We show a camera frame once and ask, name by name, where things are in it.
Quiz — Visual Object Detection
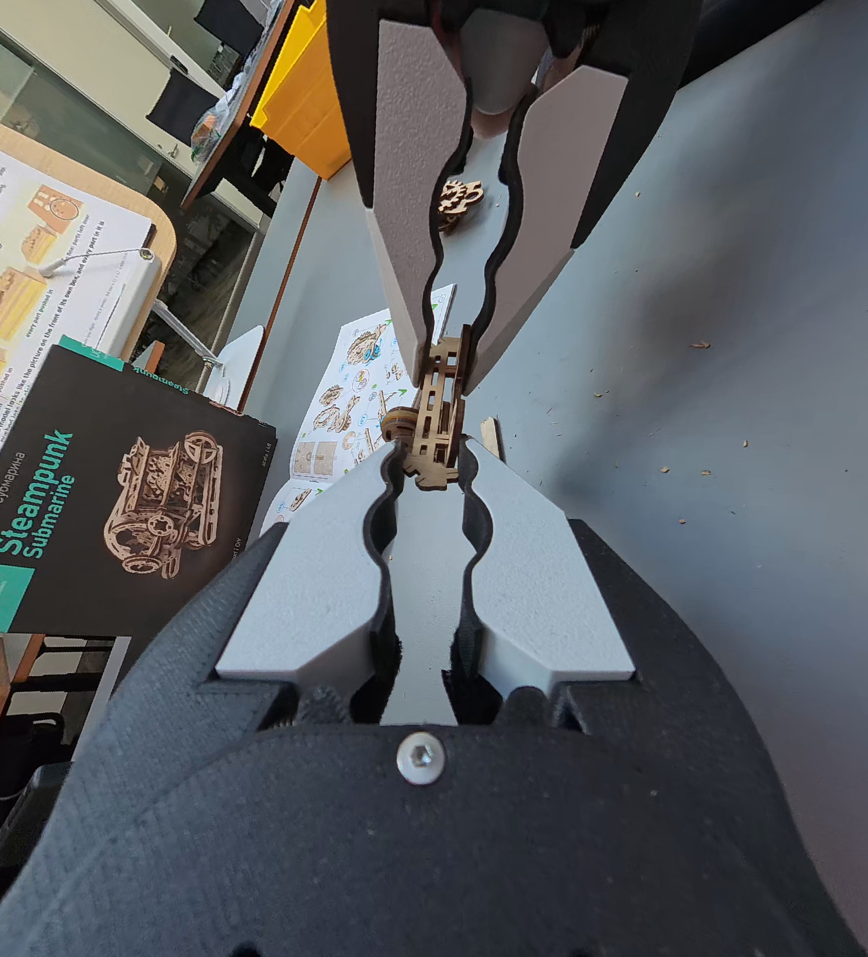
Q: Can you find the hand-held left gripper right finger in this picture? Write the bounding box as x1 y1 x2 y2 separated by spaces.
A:
449 440 638 725

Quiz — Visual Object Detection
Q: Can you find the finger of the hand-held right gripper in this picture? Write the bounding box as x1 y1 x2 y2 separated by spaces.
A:
462 64 631 395
365 16 476 377

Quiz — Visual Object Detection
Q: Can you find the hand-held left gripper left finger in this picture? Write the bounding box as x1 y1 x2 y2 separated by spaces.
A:
212 443 405 725

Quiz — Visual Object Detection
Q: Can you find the small wooden model bracket assembly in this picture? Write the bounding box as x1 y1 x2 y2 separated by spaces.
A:
382 323 474 493

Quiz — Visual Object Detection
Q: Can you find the black model kit box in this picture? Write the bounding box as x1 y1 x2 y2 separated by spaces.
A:
0 335 278 637

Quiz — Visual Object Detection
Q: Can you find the round wooden gear part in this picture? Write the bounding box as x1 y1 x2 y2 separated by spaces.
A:
436 178 485 234

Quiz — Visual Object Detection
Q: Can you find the yellow plastic bin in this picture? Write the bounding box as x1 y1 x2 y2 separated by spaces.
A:
249 0 353 182

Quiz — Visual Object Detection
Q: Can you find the open instruction booklet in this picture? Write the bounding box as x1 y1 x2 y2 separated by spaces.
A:
261 283 459 535

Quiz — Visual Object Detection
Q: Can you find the rounded light wooden board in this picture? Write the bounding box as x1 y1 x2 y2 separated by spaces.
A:
0 108 181 487

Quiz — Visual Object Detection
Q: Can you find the white instruction poster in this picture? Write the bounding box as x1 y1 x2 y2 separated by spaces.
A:
0 129 157 456

